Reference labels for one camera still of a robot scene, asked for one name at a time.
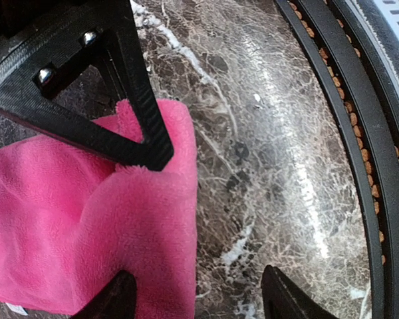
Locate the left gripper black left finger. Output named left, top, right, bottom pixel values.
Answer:
left=70, top=270, right=136, bottom=319

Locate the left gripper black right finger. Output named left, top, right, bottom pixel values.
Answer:
left=261, top=265, right=336, bottom=319

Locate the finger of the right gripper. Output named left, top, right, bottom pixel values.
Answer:
left=0, top=0, right=174, bottom=172

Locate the pink towel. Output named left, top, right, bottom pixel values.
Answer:
left=0, top=100, right=198, bottom=318

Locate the black front rail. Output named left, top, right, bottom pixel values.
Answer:
left=277, top=1, right=399, bottom=318

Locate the white slotted cable duct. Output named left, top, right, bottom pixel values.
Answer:
left=348, top=1, right=399, bottom=89

